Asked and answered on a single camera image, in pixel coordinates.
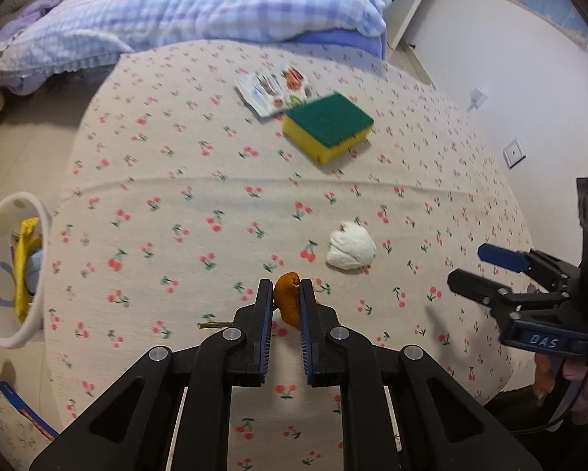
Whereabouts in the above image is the white wall socket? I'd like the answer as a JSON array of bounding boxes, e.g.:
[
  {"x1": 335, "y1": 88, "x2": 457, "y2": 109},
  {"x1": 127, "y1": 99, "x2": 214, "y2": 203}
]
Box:
[{"x1": 469, "y1": 87, "x2": 488, "y2": 110}]

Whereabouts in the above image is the yellow green sponge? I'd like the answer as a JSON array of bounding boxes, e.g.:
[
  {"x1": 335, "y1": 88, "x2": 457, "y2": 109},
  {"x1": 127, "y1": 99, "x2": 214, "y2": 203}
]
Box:
[{"x1": 282, "y1": 93, "x2": 374, "y2": 166}]

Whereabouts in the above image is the white wall switch plate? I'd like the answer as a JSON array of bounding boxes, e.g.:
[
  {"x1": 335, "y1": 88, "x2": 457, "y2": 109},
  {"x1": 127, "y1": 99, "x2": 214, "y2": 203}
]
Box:
[{"x1": 503, "y1": 139, "x2": 526, "y2": 169}]

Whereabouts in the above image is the crumpled white tissue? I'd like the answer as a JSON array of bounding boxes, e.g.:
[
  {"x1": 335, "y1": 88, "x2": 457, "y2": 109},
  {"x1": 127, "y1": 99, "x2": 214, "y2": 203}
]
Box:
[{"x1": 325, "y1": 221, "x2": 376, "y2": 271}]

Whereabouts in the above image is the white patterned trash bin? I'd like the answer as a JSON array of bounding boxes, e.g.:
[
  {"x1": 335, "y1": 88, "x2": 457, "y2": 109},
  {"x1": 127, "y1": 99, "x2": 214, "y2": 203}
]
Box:
[{"x1": 0, "y1": 192, "x2": 51, "y2": 349}]

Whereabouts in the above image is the orange peel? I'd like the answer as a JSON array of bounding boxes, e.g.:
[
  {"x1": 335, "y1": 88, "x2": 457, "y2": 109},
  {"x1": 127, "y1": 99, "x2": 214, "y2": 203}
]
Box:
[{"x1": 273, "y1": 272, "x2": 301, "y2": 329}]

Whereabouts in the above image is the cherry print mattress cover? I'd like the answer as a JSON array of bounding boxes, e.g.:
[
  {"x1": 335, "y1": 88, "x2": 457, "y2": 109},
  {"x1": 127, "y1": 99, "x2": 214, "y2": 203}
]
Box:
[{"x1": 45, "y1": 40, "x2": 530, "y2": 432}]

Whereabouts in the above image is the blue plaid quilt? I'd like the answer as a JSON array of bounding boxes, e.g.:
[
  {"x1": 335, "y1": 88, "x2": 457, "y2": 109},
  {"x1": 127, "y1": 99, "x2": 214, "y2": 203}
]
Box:
[{"x1": 0, "y1": 0, "x2": 391, "y2": 90}]

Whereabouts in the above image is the person's right hand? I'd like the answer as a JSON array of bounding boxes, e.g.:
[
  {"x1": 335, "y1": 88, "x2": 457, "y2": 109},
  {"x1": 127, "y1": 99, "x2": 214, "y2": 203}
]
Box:
[{"x1": 532, "y1": 352, "x2": 588, "y2": 427}]

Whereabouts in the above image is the yellow snack bag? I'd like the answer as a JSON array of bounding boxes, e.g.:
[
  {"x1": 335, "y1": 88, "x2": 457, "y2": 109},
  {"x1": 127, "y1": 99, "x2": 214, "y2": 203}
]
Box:
[{"x1": 11, "y1": 217, "x2": 43, "y2": 322}]

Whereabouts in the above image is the white snack bag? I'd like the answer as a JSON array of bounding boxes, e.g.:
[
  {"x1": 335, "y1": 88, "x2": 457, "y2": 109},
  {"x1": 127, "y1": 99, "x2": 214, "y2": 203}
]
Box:
[{"x1": 237, "y1": 65, "x2": 315, "y2": 118}]

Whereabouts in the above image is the floral print cloth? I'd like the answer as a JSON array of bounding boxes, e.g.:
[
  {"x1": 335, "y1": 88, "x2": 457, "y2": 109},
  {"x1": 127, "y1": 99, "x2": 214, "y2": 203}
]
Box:
[{"x1": 0, "y1": 391, "x2": 50, "y2": 470}]

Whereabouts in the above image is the blue strap on floor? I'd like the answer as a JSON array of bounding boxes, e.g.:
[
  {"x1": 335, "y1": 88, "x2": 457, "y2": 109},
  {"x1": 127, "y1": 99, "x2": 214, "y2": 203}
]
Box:
[{"x1": 0, "y1": 380, "x2": 61, "y2": 440}]

